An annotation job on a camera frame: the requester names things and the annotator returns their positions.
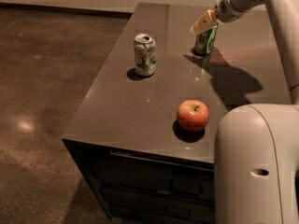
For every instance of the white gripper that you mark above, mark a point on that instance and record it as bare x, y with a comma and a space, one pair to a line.
228, 10

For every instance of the green soda can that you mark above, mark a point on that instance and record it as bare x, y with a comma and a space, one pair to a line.
205, 41

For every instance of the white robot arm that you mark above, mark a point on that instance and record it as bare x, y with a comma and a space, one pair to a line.
256, 160

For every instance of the white 7up can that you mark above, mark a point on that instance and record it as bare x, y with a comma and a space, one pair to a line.
145, 55

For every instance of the red apple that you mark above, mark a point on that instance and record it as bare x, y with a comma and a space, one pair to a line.
192, 116

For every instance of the dark drawer cabinet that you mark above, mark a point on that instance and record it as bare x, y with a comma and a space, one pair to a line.
145, 191

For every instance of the top drawer handle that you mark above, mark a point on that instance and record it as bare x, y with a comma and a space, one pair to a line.
163, 159

